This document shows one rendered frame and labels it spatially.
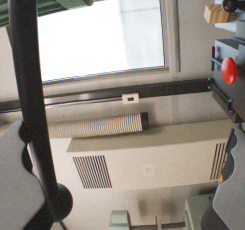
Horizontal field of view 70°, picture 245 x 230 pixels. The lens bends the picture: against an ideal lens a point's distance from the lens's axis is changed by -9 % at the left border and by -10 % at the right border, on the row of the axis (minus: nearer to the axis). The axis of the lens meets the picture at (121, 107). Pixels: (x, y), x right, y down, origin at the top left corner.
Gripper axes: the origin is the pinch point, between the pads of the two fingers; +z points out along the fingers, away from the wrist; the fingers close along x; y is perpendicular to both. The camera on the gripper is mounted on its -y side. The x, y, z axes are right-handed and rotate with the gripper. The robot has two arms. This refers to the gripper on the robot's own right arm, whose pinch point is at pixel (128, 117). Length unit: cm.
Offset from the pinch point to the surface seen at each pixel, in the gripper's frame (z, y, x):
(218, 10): 33.4, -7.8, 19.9
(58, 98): 131, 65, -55
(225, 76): 8.4, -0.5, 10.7
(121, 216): 97, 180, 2
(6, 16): 9.8, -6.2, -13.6
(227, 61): 8.3, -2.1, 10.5
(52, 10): 11.6, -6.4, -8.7
